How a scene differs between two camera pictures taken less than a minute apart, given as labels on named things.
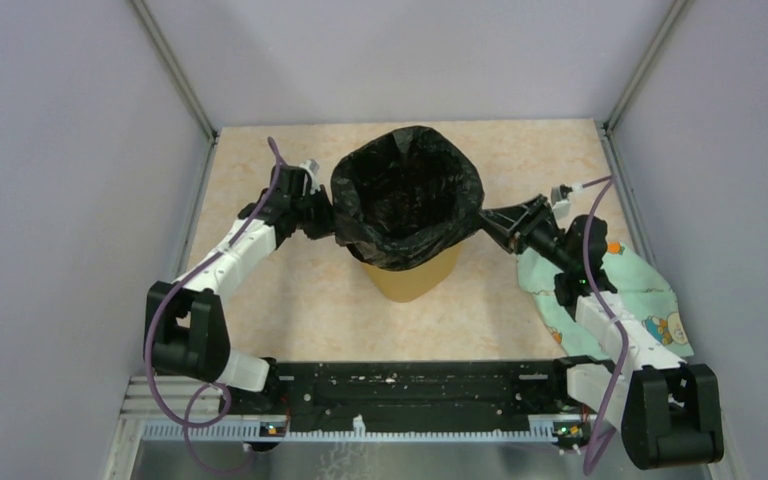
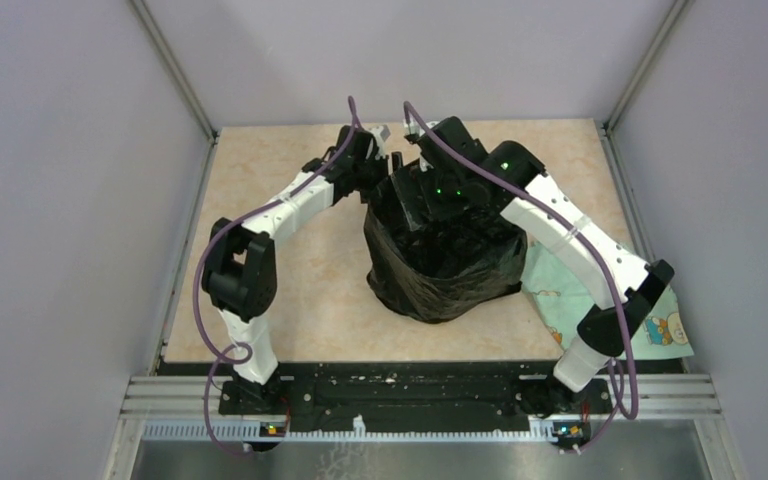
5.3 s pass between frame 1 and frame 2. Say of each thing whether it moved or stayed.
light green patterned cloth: stayed
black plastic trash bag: moved
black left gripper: moved
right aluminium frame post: stayed
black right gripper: moved
